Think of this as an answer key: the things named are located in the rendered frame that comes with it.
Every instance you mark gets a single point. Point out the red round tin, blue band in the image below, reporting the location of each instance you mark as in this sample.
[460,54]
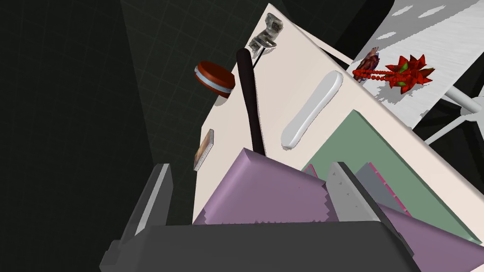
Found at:
[215,77]

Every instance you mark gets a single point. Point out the green book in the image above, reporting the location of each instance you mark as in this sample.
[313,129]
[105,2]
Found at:
[355,143]

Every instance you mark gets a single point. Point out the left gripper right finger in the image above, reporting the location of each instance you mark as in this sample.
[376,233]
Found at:
[349,196]

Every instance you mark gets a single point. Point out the small picture frame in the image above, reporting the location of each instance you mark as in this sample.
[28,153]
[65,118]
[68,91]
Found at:
[204,150]

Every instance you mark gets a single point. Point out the white table with red decorations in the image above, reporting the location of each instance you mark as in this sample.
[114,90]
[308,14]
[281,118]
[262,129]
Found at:
[446,34]

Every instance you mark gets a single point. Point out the cream desk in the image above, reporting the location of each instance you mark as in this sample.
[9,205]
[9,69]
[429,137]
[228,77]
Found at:
[287,83]

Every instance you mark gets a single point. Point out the white oblong bar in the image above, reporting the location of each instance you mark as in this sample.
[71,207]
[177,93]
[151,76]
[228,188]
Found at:
[312,109]

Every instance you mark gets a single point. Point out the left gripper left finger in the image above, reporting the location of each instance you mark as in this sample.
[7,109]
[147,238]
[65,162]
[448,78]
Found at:
[157,196]

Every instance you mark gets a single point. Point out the black rod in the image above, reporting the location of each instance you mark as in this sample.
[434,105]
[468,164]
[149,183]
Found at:
[249,98]

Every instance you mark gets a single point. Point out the silver metal object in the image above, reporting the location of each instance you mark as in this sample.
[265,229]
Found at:
[269,32]

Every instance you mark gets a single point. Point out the purple book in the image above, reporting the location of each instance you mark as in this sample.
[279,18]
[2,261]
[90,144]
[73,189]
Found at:
[264,189]

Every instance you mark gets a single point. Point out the grey book with pink edge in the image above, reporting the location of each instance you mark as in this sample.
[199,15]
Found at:
[372,185]

